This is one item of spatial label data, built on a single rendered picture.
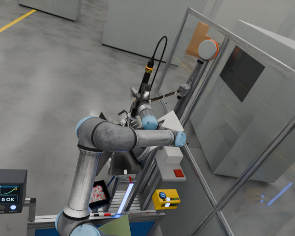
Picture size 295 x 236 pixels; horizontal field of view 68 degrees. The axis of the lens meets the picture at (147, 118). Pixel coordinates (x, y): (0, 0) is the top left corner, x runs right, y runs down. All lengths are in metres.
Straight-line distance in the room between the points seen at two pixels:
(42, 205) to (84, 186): 1.68
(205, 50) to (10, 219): 2.31
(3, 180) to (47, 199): 1.45
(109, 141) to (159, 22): 6.21
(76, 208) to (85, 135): 0.31
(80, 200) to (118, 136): 0.33
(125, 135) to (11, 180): 0.64
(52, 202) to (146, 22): 5.48
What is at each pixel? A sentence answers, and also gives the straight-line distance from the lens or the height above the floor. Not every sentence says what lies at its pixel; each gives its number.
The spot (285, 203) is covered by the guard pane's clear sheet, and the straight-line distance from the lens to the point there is 1.45.
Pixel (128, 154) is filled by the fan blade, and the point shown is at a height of 1.18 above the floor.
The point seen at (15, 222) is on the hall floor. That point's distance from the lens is 2.56.
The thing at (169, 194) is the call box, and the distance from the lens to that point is 1.58.
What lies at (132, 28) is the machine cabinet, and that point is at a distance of 6.85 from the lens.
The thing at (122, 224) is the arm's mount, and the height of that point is 1.26.
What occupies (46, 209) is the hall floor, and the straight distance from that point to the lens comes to 2.61.
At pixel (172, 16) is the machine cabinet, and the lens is 6.91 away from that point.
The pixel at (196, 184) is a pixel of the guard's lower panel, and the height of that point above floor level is 0.92.
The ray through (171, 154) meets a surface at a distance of 2.03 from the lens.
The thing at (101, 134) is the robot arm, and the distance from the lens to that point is 0.82.
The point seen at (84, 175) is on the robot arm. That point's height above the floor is 1.50.
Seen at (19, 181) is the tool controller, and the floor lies 1.25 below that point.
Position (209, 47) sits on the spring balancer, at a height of 1.91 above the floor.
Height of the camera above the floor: 2.24
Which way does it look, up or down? 33 degrees down
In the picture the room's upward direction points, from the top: 22 degrees clockwise
